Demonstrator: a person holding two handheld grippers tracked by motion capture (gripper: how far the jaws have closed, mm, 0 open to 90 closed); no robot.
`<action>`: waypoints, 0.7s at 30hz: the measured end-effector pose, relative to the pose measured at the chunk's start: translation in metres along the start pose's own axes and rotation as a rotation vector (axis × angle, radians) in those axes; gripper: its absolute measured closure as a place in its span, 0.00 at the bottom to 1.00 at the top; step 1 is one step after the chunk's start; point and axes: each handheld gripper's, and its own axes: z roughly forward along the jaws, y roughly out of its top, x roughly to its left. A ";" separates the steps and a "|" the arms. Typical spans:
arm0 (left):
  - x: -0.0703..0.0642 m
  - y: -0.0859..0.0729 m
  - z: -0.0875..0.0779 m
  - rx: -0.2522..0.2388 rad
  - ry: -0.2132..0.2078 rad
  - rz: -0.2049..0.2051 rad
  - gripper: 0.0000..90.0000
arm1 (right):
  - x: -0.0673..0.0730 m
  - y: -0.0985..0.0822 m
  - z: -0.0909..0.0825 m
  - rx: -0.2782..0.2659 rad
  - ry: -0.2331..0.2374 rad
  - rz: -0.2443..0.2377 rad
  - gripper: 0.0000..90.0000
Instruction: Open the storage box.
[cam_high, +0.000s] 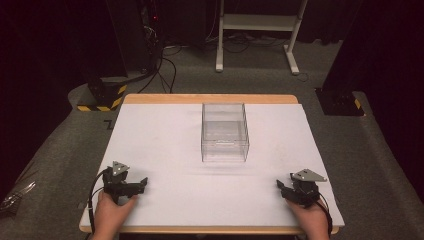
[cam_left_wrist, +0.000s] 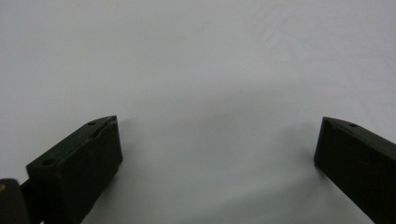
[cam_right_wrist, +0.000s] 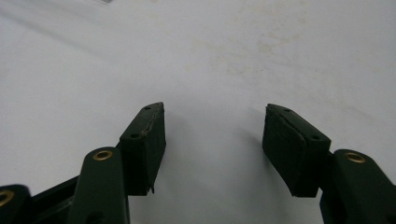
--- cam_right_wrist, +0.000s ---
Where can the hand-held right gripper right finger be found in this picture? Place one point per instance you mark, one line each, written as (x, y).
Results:
(292, 149)

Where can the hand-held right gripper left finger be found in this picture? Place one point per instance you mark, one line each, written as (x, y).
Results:
(141, 152)

